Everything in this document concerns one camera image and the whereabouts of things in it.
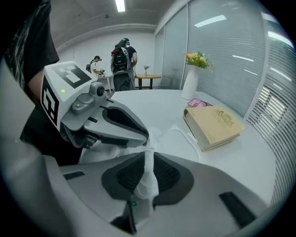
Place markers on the white side table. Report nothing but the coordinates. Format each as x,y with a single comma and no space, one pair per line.
105,79

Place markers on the white tissue packet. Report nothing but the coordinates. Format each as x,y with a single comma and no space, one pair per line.
175,148

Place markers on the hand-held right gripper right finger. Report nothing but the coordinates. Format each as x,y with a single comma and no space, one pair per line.
208,196

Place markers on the ceiling light panel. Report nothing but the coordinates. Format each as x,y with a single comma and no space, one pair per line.
119,5

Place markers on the round wooden table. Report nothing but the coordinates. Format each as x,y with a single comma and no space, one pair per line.
148,76

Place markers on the yellow flower bouquet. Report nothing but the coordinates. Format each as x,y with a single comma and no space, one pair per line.
199,59

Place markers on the person's left forearm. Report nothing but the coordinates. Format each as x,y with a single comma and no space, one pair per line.
35,89

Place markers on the pink paperback book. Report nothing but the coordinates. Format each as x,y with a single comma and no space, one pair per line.
196,103

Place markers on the light grey square table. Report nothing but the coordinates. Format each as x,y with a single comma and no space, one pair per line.
162,108

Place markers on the small vase with flowers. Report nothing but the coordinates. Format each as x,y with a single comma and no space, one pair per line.
146,69

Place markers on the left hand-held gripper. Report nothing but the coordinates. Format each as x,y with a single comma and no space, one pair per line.
69,99

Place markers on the person's black printed T-shirt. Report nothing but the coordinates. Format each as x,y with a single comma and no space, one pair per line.
34,46

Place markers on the tall white vase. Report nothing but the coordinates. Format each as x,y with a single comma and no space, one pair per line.
190,83

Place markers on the tan hardcover book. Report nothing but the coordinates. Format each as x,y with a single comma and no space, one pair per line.
217,126

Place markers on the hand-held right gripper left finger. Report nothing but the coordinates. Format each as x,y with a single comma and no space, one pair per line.
92,185

